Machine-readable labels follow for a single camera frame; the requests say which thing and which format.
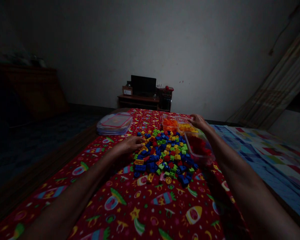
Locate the person's right hand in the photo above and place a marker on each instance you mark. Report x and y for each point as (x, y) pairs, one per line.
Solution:
(198, 121)

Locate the person's left hand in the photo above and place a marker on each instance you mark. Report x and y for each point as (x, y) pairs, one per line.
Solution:
(128, 146)

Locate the person's right fingers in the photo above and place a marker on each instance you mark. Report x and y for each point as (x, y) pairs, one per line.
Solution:
(191, 121)

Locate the person's left fingers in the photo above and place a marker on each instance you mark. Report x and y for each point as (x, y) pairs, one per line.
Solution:
(139, 143)

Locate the clear container of yellow bricks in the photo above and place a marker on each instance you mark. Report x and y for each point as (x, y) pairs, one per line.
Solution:
(187, 127)

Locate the clear container of orange bricks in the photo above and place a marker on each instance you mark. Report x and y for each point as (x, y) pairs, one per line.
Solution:
(170, 123)

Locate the clear container of red bricks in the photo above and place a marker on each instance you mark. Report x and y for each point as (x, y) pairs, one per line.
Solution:
(201, 147)

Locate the pile of colourful toy bricks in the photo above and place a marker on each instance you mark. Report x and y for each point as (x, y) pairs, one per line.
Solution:
(165, 157)

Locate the stack of clear container lids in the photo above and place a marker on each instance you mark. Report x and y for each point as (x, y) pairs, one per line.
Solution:
(115, 123)

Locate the red rocket print cloth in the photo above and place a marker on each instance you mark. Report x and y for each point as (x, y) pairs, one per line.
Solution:
(130, 190)

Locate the wooden desk with monitor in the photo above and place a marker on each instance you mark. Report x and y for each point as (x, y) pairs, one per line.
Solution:
(145, 95)

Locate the blue patchwork mat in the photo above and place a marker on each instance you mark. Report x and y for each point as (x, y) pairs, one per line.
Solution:
(267, 160)

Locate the striped curtain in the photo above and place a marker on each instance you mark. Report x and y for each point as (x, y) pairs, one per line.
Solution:
(272, 90)

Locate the dark wooden cabinet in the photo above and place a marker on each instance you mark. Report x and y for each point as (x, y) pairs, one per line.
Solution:
(32, 87)

